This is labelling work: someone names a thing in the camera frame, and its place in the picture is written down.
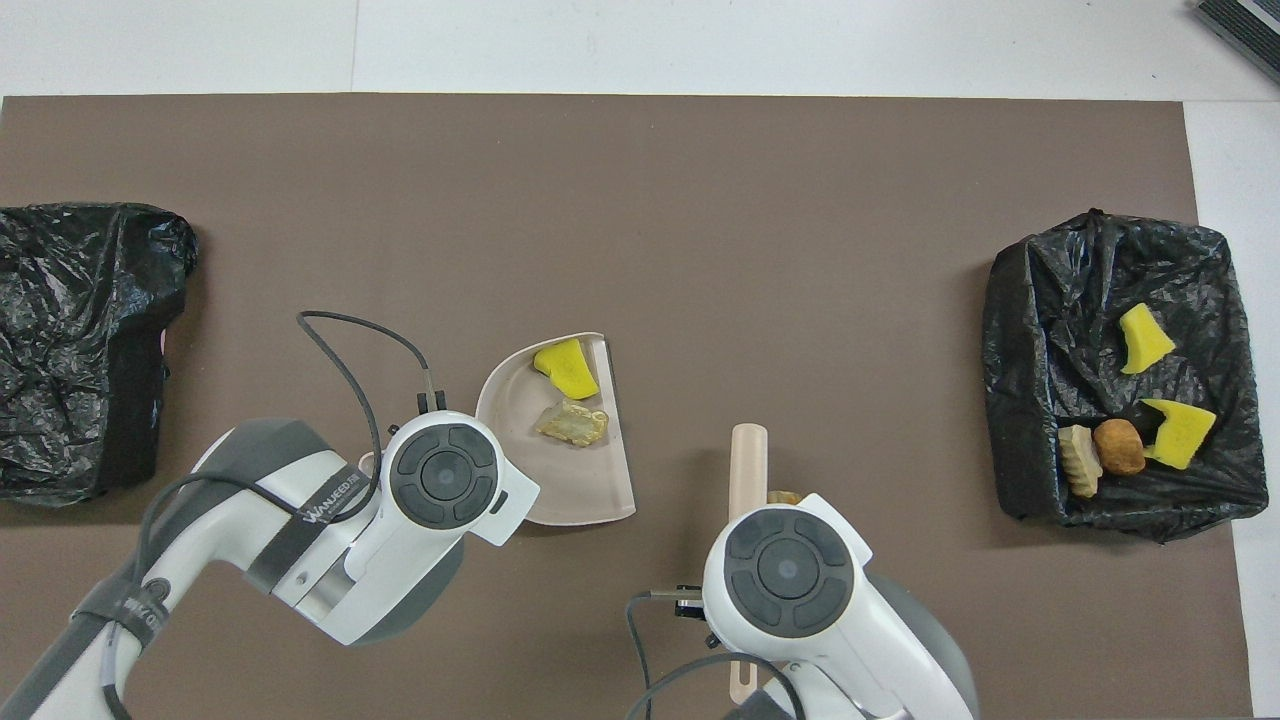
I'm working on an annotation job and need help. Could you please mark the beige brush black bristles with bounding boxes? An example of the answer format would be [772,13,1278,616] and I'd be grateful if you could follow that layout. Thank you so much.
[728,423,769,706]

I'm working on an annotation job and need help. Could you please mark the brown bread nugget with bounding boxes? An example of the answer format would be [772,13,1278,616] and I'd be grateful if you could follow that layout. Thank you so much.
[1093,418,1147,477]

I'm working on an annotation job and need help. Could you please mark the dark ribbed panel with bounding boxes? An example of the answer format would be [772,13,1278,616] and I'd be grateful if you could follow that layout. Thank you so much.
[1193,0,1280,86]

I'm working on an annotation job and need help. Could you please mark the striped bread roll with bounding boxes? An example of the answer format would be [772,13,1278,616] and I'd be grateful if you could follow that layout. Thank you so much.
[1058,425,1104,499]

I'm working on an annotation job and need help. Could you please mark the bin with black bag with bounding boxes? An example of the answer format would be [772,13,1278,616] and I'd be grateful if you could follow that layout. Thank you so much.
[0,203,199,506]
[980,208,1271,544]

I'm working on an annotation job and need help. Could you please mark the brown table mat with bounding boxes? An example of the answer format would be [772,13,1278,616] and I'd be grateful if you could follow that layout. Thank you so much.
[0,93,1253,720]

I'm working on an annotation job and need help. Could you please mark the yellow sponge piece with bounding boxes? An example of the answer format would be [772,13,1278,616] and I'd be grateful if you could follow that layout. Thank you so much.
[1140,398,1218,471]
[533,338,601,401]
[1118,303,1177,375]

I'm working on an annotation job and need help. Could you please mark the pale bread piece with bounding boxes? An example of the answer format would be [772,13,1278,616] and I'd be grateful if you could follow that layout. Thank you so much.
[535,398,609,448]

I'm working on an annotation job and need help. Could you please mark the beige plastic dustpan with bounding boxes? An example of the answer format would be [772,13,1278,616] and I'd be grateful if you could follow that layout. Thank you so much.
[358,332,637,526]

